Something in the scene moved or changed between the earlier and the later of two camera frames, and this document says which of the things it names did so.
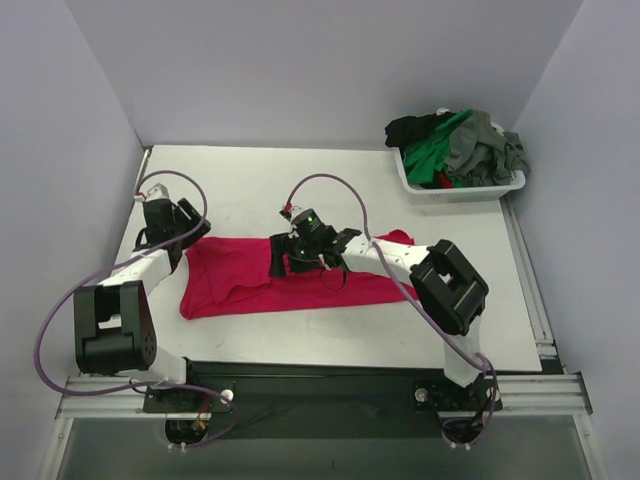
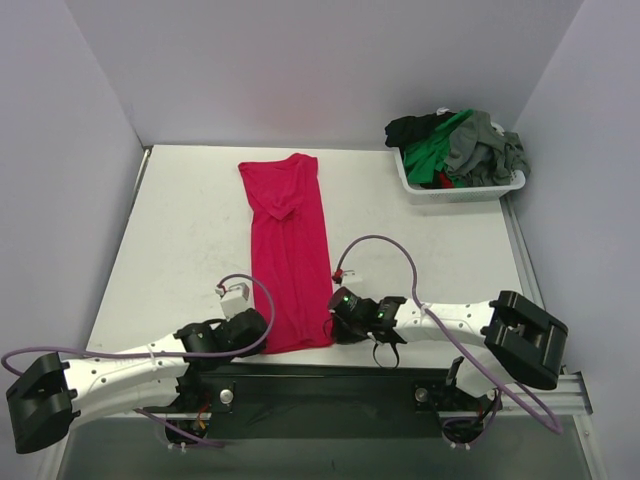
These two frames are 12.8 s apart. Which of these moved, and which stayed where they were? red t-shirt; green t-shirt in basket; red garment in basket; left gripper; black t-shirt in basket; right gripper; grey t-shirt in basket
Moved: red t-shirt; right gripper; left gripper
Stayed: red garment in basket; grey t-shirt in basket; black t-shirt in basket; green t-shirt in basket
